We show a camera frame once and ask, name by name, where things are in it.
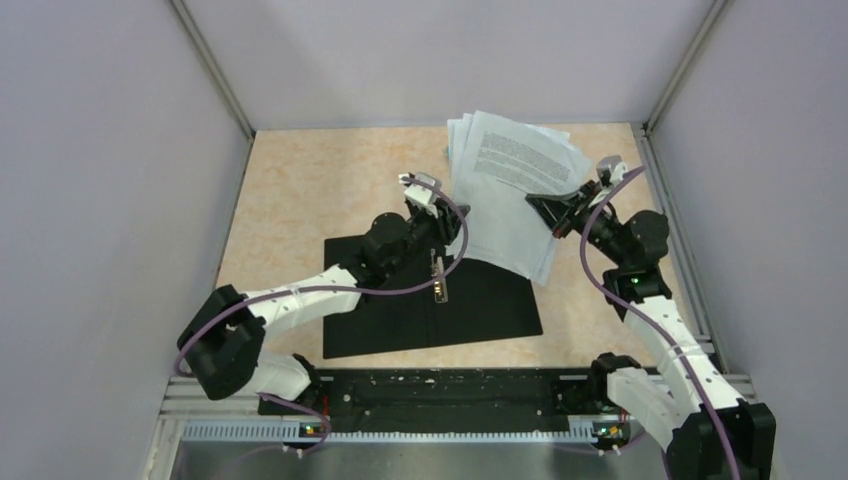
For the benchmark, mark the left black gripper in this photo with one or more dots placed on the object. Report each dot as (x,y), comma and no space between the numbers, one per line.
(447,224)

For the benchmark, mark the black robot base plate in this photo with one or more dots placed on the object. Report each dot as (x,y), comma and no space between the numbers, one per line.
(551,404)

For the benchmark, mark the white printed paper stack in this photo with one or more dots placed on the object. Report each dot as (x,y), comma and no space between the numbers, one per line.
(496,162)

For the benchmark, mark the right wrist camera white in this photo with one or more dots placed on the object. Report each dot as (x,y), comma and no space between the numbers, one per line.
(611,171)

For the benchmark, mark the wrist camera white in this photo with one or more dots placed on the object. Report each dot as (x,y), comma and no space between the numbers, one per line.
(420,191)
(611,171)

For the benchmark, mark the left aluminium corner post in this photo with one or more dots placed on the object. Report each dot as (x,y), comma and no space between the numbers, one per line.
(211,67)

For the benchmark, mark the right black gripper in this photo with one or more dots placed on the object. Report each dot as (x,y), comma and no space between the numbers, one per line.
(558,211)

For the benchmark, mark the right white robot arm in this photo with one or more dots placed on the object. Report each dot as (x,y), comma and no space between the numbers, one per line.
(704,426)

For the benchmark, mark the grey black file folder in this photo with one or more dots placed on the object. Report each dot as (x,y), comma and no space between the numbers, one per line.
(484,303)

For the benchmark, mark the aluminium frame rail front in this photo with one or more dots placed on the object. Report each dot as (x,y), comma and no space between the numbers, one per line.
(197,438)

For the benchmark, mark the aluminium corner post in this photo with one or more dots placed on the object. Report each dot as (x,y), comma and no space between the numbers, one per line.
(693,52)
(211,67)

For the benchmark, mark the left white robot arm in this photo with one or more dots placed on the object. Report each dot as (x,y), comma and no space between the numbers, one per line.
(222,345)

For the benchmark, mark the right aluminium corner post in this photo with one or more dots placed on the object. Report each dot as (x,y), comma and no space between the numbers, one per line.
(693,52)

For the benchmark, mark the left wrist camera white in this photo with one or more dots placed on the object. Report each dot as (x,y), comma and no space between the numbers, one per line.
(420,191)

